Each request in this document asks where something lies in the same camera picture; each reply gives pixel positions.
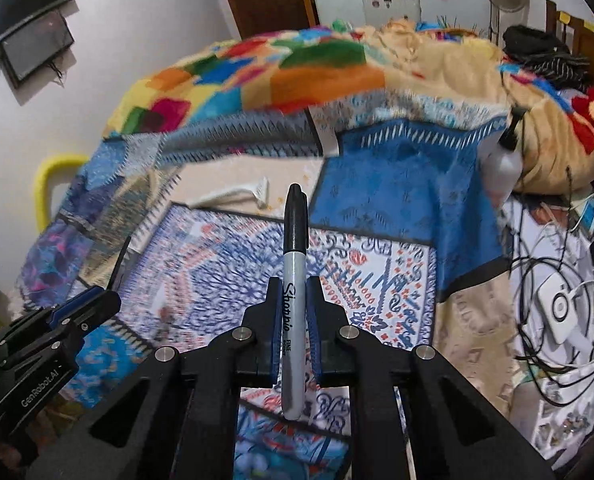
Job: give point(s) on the white square device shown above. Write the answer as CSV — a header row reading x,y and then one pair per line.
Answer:
x,y
559,307

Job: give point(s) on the black marker pen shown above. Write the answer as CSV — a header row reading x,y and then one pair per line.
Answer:
x,y
294,260

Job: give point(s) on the white pump bottle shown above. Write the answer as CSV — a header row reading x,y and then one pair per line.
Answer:
x,y
502,165

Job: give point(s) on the blue patchwork bedspread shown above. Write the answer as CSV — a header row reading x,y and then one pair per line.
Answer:
x,y
402,200

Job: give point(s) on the black clothing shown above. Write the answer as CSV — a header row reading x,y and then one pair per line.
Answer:
x,y
542,52

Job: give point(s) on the yellow foam tube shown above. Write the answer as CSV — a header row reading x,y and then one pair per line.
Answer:
x,y
44,180

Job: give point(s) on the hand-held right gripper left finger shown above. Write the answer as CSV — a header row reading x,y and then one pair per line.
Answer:
x,y
276,340

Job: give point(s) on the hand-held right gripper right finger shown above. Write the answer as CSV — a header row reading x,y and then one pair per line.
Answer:
x,y
316,340

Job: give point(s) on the wooden headboard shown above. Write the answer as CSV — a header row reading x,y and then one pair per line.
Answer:
x,y
584,35

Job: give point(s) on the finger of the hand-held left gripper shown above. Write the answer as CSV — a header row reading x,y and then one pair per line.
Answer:
x,y
24,327
89,307

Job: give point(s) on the colourful patch blanket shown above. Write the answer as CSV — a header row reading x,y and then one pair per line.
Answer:
x,y
327,75

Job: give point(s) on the white case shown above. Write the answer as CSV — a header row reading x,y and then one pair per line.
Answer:
x,y
391,6

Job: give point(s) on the black framed wall monitor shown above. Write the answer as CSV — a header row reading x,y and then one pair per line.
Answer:
x,y
37,47

